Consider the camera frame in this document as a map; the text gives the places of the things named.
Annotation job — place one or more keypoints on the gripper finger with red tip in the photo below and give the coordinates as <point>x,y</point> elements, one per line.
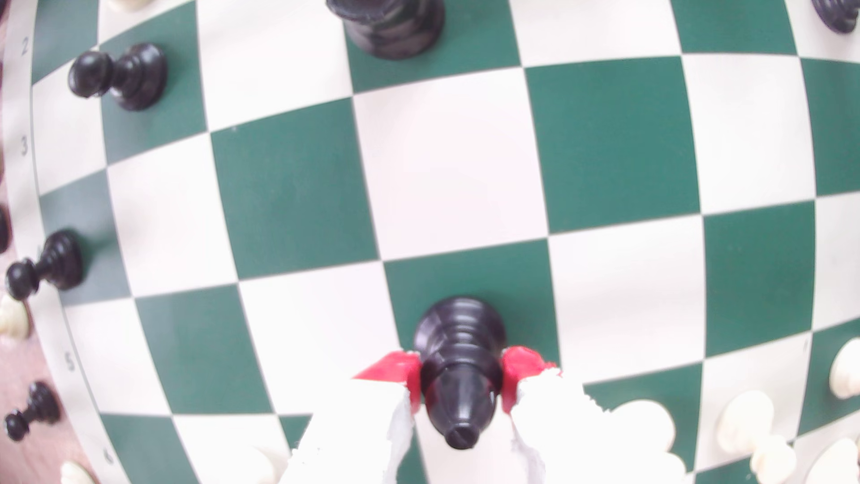
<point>557,437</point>
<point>356,437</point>

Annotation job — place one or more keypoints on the black bishop chess piece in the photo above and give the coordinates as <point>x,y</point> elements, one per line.
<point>460,363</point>

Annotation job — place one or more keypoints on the white bishop chess piece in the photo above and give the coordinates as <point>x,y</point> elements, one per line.
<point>648,423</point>

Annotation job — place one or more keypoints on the white pawn chess piece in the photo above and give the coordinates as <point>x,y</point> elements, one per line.
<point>744,420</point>
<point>848,370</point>

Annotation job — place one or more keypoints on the white queen chess piece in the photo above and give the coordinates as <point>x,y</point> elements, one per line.
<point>834,465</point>

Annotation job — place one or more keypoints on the green and white chess mat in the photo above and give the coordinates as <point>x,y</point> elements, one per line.
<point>450,161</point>

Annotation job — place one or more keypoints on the black pawn chess piece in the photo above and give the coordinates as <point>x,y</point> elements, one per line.
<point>131,75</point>
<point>838,12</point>
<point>54,264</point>
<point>40,405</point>

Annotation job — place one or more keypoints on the black rook chess piece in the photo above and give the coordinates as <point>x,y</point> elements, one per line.
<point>393,27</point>

